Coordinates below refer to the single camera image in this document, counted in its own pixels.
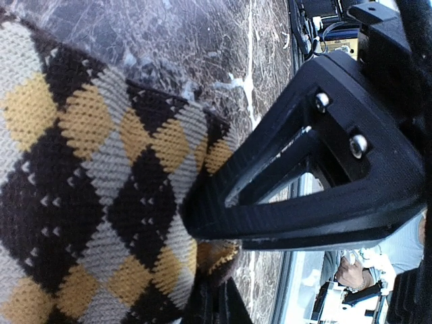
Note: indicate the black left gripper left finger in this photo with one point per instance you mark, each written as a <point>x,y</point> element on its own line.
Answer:
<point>201,305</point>

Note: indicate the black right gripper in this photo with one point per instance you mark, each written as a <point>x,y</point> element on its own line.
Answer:
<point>396,52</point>

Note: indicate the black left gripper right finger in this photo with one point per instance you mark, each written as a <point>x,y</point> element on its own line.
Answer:
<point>232,309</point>

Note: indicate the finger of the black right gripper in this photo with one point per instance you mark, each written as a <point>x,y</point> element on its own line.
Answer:
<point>326,168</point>

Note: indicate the brown argyle sock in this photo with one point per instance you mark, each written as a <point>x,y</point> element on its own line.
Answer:
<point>96,171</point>

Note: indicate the person behind the table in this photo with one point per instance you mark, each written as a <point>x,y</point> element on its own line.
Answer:
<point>362,268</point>

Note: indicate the black front rail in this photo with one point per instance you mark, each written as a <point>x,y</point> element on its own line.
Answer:
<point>303,33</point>

